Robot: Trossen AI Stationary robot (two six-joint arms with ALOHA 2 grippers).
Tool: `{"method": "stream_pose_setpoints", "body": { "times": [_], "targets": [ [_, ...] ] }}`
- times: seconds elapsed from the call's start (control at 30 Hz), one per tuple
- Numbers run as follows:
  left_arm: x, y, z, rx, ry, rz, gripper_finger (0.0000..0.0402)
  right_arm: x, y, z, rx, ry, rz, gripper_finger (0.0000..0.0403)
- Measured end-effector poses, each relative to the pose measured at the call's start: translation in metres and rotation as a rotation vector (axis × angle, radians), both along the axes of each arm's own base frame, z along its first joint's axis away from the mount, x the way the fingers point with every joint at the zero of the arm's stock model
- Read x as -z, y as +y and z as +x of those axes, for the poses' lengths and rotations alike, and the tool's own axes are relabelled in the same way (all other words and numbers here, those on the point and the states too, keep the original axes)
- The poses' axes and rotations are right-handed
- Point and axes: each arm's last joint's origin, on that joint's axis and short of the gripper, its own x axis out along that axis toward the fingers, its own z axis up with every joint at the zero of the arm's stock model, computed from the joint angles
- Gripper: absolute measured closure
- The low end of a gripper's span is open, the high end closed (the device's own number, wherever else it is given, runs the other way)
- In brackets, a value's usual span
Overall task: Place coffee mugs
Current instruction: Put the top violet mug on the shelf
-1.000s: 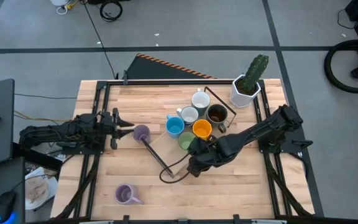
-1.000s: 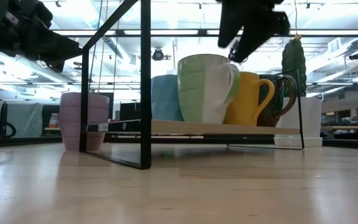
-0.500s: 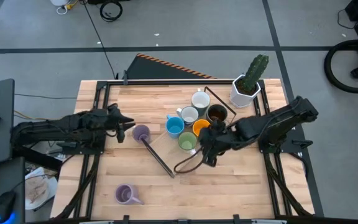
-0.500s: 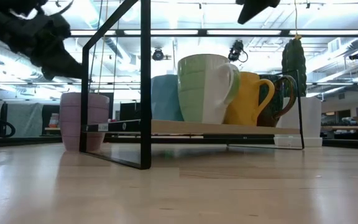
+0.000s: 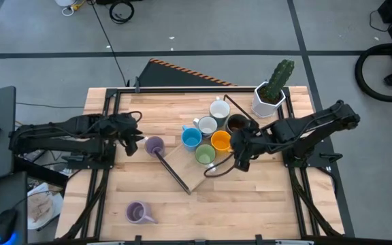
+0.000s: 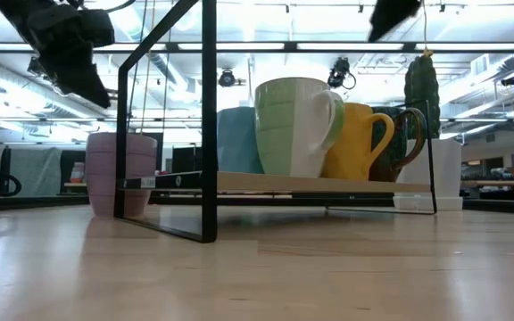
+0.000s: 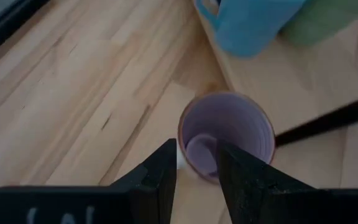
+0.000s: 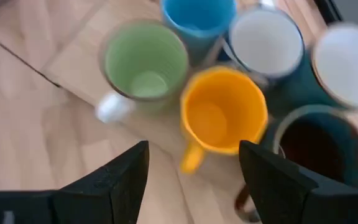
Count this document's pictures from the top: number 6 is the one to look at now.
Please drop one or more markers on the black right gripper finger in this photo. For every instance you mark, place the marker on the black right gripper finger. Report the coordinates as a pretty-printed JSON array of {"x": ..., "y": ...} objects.
[{"x": 391, "y": 15}]

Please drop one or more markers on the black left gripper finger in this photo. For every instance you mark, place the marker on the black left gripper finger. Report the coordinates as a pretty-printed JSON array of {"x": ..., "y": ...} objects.
[{"x": 80, "y": 84}]

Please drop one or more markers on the pink ribbed mug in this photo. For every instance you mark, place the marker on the pink ribbed mug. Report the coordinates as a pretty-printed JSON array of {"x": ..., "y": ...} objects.
[{"x": 105, "y": 169}]

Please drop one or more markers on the yellow mug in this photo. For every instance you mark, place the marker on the yellow mug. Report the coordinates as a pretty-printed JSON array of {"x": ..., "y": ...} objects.
[{"x": 350, "y": 142}]

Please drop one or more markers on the green and white ribbed mug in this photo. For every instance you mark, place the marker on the green and white ribbed mug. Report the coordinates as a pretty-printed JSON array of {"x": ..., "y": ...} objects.
[{"x": 292, "y": 129}]

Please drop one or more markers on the light blue mug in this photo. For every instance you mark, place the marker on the light blue mug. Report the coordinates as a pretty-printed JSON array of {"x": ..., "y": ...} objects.
[{"x": 237, "y": 142}]

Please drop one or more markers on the green cactus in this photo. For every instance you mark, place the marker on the green cactus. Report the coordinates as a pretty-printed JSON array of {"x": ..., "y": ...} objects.
[{"x": 422, "y": 98}]

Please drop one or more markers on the black metal wooden shelf rack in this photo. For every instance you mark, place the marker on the black metal wooden shelf rack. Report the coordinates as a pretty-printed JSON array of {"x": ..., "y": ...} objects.
[{"x": 209, "y": 134}]

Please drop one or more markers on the white plant pot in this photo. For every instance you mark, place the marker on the white plant pot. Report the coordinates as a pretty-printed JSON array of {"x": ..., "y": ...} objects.
[{"x": 444, "y": 174}]

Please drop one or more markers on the black round ceiling camera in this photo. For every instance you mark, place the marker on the black round ceiling camera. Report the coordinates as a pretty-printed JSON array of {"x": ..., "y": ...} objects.
[
  {"x": 339, "y": 73},
  {"x": 226, "y": 78}
]

